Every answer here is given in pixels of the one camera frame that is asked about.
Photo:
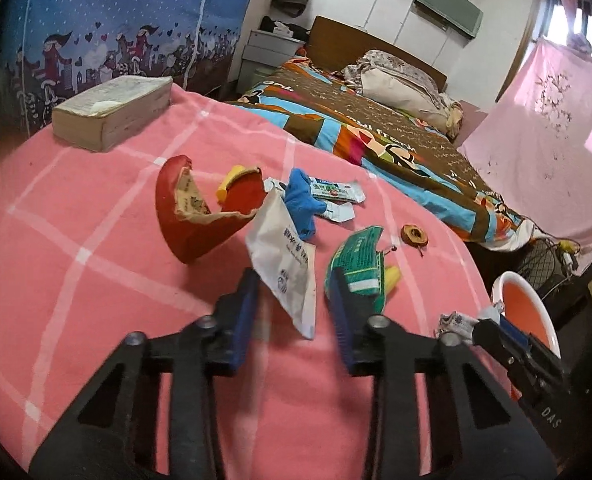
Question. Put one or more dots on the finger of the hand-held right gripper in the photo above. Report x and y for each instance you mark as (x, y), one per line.
(490, 339)
(518, 334)

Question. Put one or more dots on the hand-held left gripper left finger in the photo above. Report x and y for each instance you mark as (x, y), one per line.
(243, 315)

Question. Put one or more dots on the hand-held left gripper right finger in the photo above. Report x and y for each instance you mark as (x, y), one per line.
(343, 322)

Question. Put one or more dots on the white bucket with orange inside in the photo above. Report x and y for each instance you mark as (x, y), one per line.
(520, 305)

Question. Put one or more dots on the white wrapper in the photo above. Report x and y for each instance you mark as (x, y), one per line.
(455, 323)

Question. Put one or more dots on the white paper packet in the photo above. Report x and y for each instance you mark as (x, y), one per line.
(281, 252)

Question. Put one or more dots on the silver sachet with green label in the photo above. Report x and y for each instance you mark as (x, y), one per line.
(336, 191)

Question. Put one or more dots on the green printed packet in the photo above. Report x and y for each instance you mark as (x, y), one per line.
(360, 260)

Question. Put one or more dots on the torn silver wrapper piece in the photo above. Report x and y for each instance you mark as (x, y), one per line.
(338, 211)
(272, 185)

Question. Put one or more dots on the red torn paper bag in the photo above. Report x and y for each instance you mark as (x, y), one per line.
(176, 220)

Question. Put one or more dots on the blue glove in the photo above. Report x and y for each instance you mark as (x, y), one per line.
(301, 195)

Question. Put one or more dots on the pink plaid blanket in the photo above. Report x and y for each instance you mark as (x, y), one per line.
(76, 260)

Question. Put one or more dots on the pink hanging cloth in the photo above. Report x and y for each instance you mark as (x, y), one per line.
(540, 135)

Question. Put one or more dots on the bed with colourful blanket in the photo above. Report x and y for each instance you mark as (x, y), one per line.
(326, 105)

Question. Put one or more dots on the beige pillow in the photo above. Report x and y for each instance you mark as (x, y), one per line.
(400, 87)

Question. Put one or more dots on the thick worn book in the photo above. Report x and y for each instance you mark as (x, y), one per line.
(111, 105)

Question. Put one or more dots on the floral folded quilt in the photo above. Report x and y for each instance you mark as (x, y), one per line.
(375, 62)

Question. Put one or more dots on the white drawer cabinet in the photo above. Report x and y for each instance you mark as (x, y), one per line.
(266, 47)

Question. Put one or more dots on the wooden headboard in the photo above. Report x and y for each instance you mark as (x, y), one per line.
(336, 35)

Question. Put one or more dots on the black cloth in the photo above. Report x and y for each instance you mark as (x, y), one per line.
(276, 26)

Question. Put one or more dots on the blue printed fabric wardrobe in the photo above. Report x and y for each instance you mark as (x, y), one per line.
(101, 10)

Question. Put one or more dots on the wall air conditioner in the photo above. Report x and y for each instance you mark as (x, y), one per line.
(448, 5)

